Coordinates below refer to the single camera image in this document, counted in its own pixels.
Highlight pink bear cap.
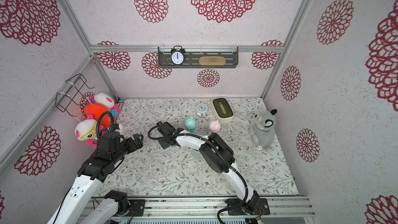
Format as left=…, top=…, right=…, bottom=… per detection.
left=209, top=120, right=221, bottom=133

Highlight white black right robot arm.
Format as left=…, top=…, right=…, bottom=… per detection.
left=148, top=122, right=260, bottom=211

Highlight clear bottle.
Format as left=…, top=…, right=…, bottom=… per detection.
left=192, top=149, right=204, bottom=161

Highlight black left corrugated cable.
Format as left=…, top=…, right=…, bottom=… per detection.
left=95, top=111, right=115, bottom=139

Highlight black alarm clock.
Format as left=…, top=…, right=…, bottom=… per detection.
left=171, top=45, right=186, bottom=65

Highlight cream box green lid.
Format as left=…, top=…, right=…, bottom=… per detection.
left=211, top=97, right=235, bottom=124

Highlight grey raccoon plush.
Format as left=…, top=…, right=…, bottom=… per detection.
left=248, top=109, right=277, bottom=150

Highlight mint bear cap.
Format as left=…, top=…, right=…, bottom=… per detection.
left=185, top=116, right=198, bottom=132

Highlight black corrugated cable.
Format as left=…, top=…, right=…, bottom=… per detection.
left=147, top=125, right=249, bottom=224
left=95, top=111, right=115, bottom=139

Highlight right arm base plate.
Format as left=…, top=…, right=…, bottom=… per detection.
left=228, top=198, right=271, bottom=216

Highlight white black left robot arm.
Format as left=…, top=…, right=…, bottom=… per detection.
left=48, top=131, right=144, bottom=224

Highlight grey wall shelf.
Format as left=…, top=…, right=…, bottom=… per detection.
left=158, top=46, right=239, bottom=69

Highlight black wire basket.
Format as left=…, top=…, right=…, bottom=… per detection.
left=54, top=73, right=94, bottom=117

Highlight black right corrugated cable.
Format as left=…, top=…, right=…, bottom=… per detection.
left=147, top=125, right=249, bottom=224

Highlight orange red plush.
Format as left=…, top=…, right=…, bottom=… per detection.
left=84, top=103, right=113, bottom=128

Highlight white pink plush top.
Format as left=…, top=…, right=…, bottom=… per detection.
left=90, top=93, right=119, bottom=110

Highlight white small alarm clock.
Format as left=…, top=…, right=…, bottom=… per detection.
left=197, top=103, right=208, bottom=118

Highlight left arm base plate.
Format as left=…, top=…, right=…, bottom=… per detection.
left=122, top=199, right=146, bottom=217

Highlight white plush yellow glasses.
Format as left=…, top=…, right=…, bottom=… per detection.
left=74, top=115, right=98, bottom=148

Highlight floral table mat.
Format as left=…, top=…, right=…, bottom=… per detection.
left=96, top=98, right=299, bottom=197

